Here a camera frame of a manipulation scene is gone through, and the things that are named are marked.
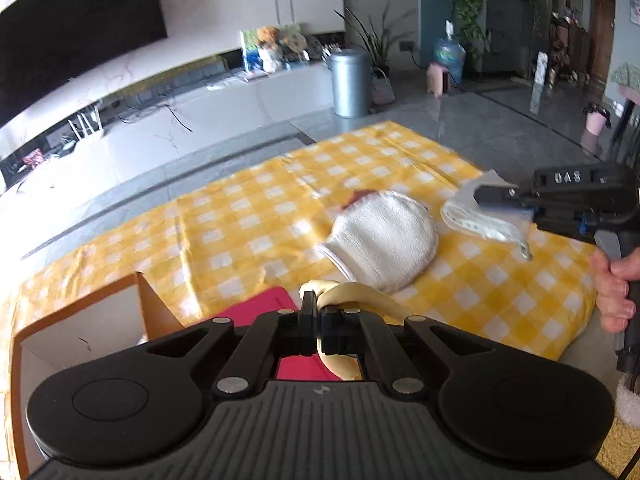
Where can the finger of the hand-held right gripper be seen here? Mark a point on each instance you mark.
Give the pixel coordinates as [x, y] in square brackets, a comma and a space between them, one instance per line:
[500, 195]

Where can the red box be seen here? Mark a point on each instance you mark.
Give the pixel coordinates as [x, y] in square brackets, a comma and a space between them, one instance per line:
[260, 305]

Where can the black wall television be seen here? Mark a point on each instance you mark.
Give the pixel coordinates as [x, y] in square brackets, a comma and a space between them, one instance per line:
[75, 30]

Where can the white marble television console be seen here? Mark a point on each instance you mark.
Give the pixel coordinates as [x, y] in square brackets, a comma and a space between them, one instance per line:
[200, 120]

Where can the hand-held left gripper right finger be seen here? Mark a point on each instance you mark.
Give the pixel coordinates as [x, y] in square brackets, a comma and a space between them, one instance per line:
[330, 330]

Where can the pink photo card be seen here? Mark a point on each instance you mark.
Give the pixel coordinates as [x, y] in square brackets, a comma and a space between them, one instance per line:
[33, 157]

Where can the pale yellow cloth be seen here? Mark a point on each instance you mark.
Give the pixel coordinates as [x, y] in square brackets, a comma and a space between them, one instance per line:
[360, 295]

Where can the blue water bottle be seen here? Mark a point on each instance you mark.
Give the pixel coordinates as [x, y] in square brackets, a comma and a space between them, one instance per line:
[449, 55]

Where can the teddy bear with picture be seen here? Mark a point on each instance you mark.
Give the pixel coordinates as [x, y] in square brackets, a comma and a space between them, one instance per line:
[250, 50]

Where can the white router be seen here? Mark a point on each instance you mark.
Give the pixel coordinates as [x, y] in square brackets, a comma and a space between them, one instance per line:
[87, 127]

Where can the silver trash can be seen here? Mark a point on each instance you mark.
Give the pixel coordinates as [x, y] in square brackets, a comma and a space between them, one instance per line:
[350, 85]

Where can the round paper fan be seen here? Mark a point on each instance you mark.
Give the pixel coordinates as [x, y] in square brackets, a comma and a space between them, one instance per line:
[294, 44]

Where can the long leaf potted plant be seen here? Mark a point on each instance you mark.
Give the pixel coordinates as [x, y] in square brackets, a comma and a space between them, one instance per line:
[377, 45]

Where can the white terry mitt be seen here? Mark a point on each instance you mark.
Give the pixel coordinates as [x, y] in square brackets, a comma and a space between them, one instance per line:
[385, 240]

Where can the wooden door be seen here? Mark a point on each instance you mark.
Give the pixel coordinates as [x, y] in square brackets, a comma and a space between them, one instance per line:
[602, 30]

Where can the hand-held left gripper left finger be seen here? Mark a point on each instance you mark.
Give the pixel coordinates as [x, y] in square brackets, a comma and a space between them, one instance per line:
[307, 320]

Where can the person's right hand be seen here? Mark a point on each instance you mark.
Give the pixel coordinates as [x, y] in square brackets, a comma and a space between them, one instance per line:
[610, 295]

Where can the clear zip packet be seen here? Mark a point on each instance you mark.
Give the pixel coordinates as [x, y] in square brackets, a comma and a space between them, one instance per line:
[475, 225]

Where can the brown teddy bear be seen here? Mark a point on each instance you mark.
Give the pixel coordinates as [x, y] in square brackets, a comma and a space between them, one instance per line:
[268, 37]

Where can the yellow fleece cloth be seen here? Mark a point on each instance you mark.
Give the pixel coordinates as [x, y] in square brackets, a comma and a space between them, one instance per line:
[622, 440]

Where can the cardboard box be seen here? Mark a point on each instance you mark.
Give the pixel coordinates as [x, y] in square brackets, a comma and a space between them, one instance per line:
[50, 355]

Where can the dark cabinet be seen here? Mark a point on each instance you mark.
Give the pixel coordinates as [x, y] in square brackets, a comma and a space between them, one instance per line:
[510, 30]

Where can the yellow checked tablecloth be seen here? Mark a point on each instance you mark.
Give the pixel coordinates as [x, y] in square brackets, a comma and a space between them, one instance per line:
[250, 210]

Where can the pink flower pot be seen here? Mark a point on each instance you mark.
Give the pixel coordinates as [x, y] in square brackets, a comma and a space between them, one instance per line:
[596, 120]

